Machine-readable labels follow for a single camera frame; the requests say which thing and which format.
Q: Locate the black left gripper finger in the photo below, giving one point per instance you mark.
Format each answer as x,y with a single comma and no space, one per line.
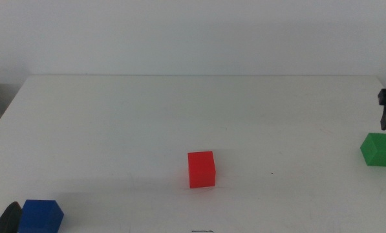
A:
8,220

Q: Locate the blue cube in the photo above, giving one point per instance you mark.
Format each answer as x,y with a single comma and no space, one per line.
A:
39,217

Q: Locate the green cube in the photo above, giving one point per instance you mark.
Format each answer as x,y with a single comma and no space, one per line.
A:
378,150

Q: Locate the red cube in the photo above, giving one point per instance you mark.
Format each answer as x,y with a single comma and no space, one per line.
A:
201,170

